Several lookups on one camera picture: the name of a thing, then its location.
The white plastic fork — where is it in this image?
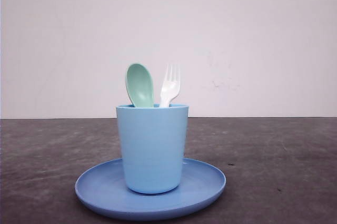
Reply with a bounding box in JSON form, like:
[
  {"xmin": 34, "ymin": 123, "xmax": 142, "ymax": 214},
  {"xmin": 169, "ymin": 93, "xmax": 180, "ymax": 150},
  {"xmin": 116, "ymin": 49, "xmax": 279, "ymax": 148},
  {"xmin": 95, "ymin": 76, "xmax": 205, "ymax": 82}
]
[{"xmin": 160, "ymin": 64, "xmax": 181, "ymax": 107}]

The mint green plastic spoon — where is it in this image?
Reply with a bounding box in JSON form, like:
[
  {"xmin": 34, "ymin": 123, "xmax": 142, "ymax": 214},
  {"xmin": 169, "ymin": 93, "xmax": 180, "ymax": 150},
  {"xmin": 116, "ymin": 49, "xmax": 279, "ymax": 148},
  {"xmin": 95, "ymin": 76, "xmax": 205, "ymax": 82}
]
[{"xmin": 125, "ymin": 63, "xmax": 154, "ymax": 108}]

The light blue plastic cup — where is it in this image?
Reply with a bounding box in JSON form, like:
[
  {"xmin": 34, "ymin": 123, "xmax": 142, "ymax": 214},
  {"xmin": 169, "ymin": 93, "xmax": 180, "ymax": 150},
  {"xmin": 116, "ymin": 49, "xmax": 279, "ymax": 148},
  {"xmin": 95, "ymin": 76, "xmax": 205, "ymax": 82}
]
[{"xmin": 116, "ymin": 104, "xmax": 189, "ymax": 194}]

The blue plastic plate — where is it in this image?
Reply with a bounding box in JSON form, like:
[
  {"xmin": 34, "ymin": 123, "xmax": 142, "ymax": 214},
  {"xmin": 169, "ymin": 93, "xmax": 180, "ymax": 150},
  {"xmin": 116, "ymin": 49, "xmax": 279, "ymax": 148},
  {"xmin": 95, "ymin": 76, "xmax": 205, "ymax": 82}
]
[{"xmin": 74, "ymin": 158, "xmax": 226, "ymax": 221}]

